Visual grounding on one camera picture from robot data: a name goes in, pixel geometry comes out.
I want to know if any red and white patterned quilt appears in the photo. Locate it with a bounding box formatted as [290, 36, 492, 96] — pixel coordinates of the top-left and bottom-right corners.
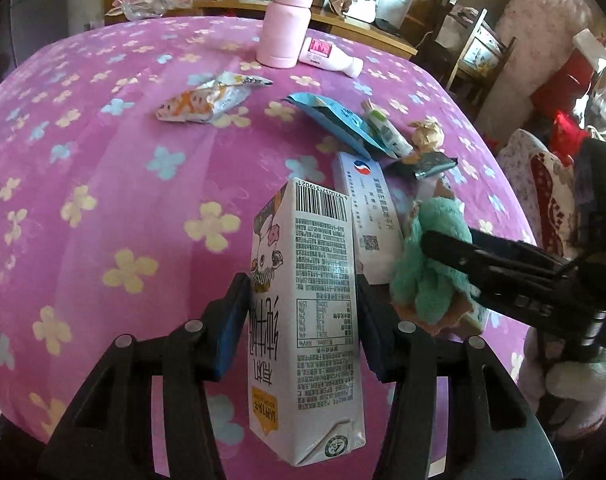
[498, 129, 581, 261]

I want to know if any white milk carton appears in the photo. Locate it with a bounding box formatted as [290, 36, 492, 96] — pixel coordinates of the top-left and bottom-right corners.
[247, 177, 368, 467]

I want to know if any white medicine box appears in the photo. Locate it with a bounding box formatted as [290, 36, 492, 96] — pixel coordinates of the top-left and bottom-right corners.
[331, 151, 405, 286]

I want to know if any white bottle with pink label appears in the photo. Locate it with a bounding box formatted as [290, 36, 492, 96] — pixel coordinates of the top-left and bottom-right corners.
[297, 36, 365, 79]

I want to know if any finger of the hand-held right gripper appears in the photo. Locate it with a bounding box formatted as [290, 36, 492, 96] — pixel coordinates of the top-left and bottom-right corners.
[469, 229, 572, 267]
[422, 230, 606, 333]

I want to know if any blue snack packet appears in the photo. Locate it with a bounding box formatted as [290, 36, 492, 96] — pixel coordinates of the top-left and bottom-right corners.
[287, 93, 391, 161]

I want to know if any small green and white carton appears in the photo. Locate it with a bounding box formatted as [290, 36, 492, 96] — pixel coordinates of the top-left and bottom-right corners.
[360, 101, 414, 157]

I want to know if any pink thermos bottle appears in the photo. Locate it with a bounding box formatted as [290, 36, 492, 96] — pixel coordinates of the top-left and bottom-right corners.
[256, 0, 317, 68]

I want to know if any green plush doll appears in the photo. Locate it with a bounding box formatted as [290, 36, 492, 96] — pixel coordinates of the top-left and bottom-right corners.
[389, 195, 488, 336]

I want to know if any beige paper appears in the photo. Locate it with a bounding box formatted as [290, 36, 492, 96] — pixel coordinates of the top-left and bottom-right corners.
[408, 117, 445, 153]

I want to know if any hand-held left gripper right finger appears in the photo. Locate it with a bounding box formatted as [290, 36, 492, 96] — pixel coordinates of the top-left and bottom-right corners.
[355, 275, 566, 480]

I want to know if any white and orange snack wrapper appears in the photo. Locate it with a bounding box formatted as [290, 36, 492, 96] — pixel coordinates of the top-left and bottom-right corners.
[156, 71, 275, 125]

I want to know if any wooden chair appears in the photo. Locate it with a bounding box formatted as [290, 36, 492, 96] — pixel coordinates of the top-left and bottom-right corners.
[445, 7, 516, 106]

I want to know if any wooden desk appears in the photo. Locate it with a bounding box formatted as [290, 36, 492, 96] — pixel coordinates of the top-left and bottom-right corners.
[103, 0, 419, 58]

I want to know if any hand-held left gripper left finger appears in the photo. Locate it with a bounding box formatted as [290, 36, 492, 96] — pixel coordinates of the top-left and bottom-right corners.
[36, 272, 254, 480]

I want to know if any floral mattress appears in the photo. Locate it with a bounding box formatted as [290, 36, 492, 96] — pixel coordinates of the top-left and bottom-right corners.
[483, 0, 598, 126]

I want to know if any red box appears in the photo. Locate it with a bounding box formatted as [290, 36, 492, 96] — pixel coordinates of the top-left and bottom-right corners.
[530, 35, 606, 113]

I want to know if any pink floral blanket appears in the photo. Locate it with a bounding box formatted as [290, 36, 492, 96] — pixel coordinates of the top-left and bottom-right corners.
[0, 15, 538, 466]

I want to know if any dark foil wrapper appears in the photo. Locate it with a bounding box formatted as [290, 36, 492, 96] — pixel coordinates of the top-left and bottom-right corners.
[385, 152, 458, 180]

